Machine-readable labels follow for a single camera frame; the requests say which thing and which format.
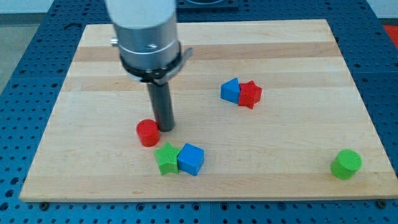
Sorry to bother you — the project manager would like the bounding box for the red star block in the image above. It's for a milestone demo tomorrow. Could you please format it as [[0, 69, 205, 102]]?
[[238, 80, 262, 109]]

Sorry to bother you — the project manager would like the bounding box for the blue cube block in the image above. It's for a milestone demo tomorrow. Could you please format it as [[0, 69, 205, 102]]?
[[177, 143, 205, 176]]

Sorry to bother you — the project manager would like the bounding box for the blue triangle block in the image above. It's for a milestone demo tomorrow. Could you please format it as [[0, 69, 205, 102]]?
[[220, 78, 240, 104]]

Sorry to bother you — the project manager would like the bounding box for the green star block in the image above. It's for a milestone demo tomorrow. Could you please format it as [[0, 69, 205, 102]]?
[[154, 142, 181, 175]]

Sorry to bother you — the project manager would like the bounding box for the red cylinder block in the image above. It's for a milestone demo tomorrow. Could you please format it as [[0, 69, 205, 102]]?
[[136, 119, 160, 147]]

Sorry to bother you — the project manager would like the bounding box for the green cylinder block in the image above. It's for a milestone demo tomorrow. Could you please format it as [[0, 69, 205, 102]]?
[[330, 149, 363, 180]]

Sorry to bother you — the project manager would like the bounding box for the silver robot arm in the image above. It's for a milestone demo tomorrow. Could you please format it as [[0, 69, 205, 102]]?
[[105, 0, 193, 132]]

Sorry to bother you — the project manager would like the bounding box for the wooden board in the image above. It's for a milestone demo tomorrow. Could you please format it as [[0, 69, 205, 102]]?
[[20, 19, 397, 202]]

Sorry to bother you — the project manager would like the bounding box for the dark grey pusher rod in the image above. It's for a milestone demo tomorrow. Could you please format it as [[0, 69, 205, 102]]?
[[147, 83, 175, 132]]

